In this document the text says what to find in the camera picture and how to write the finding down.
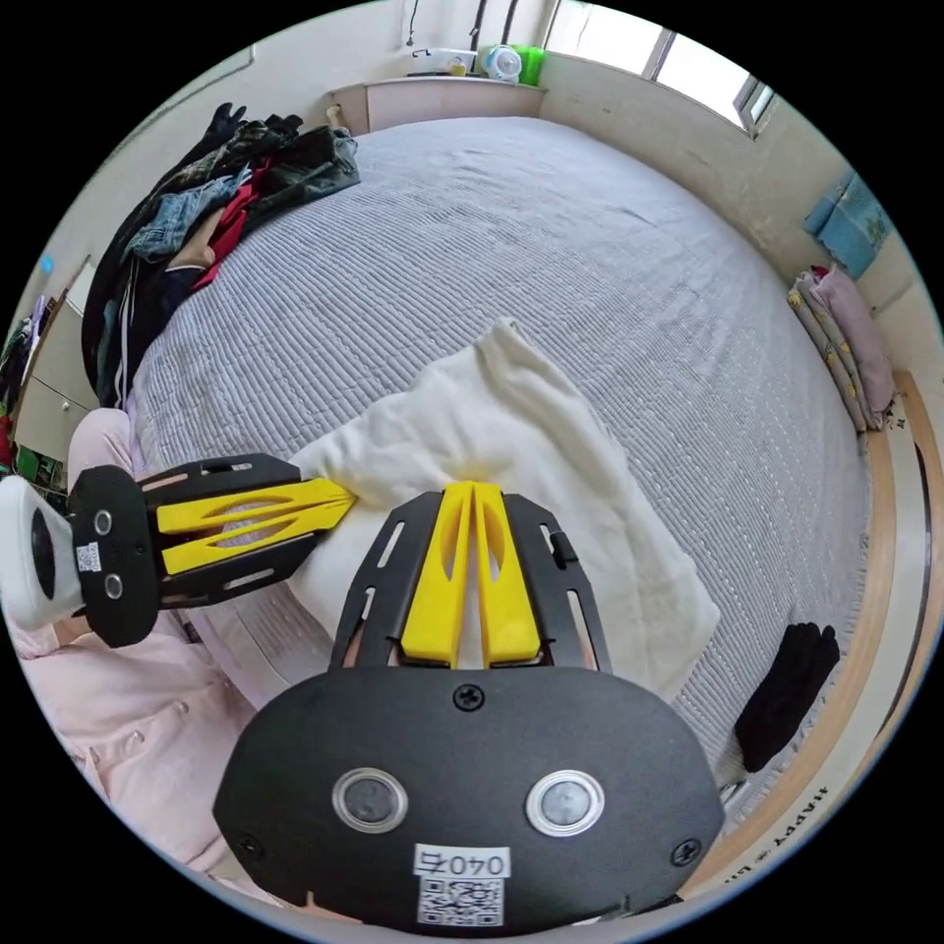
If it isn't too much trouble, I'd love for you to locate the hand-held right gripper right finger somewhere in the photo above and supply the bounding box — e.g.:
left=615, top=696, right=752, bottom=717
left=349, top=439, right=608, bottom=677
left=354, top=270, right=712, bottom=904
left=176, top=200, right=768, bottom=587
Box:
left=474, top=482, right=544, bottom=666

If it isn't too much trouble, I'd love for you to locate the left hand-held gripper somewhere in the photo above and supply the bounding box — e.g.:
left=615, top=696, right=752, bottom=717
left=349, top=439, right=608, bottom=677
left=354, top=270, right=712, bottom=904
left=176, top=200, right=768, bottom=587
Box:
left=65, top=452, right=360, bottom=651

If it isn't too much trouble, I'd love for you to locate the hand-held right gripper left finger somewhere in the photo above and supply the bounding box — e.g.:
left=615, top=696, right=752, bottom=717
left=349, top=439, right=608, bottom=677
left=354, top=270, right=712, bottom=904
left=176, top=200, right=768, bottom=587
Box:
left=400, top=481, right=475, bottom=670

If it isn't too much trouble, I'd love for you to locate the white long sleeve shirt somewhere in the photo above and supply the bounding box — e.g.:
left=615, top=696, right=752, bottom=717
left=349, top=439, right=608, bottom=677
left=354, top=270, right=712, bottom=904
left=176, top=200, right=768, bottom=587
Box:
left=285, top=317, right=723, bottom=703

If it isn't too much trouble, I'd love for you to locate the person's body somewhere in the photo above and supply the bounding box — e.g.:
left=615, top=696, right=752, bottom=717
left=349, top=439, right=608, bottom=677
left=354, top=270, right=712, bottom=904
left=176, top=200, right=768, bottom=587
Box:
left=13, top=407, right=285, bottom=905

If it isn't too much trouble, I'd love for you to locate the white cupboard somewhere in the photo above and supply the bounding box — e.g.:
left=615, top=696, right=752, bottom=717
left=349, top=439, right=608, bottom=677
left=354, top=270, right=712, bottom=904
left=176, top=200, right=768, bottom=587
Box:
left=13, top=254, right=101, bottom=460

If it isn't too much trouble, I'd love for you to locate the black glove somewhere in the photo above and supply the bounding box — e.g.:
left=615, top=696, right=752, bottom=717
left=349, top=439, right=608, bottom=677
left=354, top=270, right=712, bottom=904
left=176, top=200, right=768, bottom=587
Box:
left=733, top=621, right=843, bottom=774

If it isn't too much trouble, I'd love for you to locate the pile of clothes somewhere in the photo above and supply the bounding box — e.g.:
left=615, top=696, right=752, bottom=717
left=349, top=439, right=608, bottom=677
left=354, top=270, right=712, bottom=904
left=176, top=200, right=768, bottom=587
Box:
left=79, top=101, right=364, bottom=411

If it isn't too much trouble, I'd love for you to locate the bed with grey quilt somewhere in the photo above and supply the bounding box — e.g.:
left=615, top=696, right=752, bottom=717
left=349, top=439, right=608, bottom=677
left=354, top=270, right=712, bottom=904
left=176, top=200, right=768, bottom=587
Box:
left=123, top=114, right=936, bottom=898

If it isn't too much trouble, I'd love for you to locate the folded printed grey blanket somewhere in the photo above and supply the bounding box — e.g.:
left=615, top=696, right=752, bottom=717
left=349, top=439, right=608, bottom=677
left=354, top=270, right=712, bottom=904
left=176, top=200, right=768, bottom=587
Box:
left=785, top=276, right=885, bottom=434

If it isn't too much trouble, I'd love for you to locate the pale pink pillow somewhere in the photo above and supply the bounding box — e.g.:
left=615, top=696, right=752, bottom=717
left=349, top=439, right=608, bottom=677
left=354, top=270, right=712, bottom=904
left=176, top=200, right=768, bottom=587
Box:
left=809, top=264, right=899, bottom=416

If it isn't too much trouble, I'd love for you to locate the white shelf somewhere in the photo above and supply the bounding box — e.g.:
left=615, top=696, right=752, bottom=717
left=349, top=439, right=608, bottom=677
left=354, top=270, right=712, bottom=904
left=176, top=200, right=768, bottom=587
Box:
left=326, top=42, right=549, bottom=139

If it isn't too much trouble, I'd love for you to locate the blue cloth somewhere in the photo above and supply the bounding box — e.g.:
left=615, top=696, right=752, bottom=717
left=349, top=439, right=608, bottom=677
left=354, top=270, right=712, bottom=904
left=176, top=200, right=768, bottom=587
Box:
left=801, top=170, right=895, bottom=281

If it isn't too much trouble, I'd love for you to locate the window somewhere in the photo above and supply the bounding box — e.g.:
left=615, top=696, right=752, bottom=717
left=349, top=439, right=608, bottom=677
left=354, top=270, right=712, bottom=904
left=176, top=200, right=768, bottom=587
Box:
left=544, top=0, right=777, bottom=140

